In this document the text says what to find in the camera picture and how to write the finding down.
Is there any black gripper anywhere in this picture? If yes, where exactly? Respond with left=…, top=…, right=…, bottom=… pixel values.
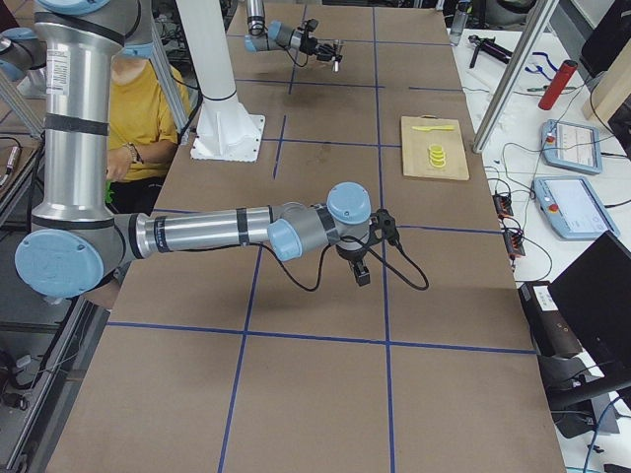
left=335, top=236, right=371, bottom=287
left=314, top=39, right=343, bottom=63

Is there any steel double jigger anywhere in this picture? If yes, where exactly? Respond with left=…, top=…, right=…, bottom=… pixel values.
left=332, top=39, right=343, bottom=73

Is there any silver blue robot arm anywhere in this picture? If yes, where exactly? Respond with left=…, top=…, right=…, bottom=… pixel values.
left=14, top=1, right=375, bottom=298
left=244, top=0, right=343, bottom=72

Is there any wooden cutting board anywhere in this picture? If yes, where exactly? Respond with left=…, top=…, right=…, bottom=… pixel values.
left=400, top=116, right=469, bottom=181

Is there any clear water bottle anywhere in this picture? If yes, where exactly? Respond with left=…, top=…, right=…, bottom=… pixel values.
left=449, top=0, right=471, bottom=46

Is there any yellow plastic knife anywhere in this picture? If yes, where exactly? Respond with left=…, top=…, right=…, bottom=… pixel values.
left=411, top=125, right=456, bottom=132

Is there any black hand tool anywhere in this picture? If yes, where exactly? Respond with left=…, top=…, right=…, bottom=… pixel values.
left=468, top=34, right=513, bottom=69

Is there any black box with label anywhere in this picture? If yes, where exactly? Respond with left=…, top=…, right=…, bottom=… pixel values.
left=518, top=281, right=582, bottom=359

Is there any person in yellow shirt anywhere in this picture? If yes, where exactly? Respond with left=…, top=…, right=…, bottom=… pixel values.
left=106, top=55, right=178, bottom=215

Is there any near blue teach pendant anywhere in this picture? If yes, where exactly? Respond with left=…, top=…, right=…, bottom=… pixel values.
left=532, top=176, right=620, bottom=240

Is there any blue teach pendant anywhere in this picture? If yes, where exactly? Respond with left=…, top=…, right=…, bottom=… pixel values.
left=541, top=119, right=602, bottom=175
left=532, top=176, right=620, bottom=240

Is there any black monitor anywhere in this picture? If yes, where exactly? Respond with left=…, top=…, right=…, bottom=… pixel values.
left=547, top=231, right=630, bottom=410

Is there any red bottle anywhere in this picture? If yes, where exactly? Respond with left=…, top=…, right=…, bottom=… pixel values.
left=537, top=59, right=578, bottom=110

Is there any far blue teach pendant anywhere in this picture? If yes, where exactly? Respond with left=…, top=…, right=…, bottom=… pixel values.
left=541, top=119, right=602, bottom=175

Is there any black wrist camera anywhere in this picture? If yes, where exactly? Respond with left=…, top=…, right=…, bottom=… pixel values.
left=369, top=209, right=400, bottom=247
left=301, top=19, right=318, bottom=40

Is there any black camera cable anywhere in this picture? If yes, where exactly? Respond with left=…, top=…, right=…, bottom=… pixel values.
left=265, top=231, right=430, bottom=293

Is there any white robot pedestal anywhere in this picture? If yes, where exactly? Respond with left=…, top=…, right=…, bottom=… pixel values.
left=175, top=0, right=265, bottom=164

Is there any aluminium frame post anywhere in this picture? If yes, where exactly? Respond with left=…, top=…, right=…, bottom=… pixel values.
left=472, top=0, right=559, bottom=154

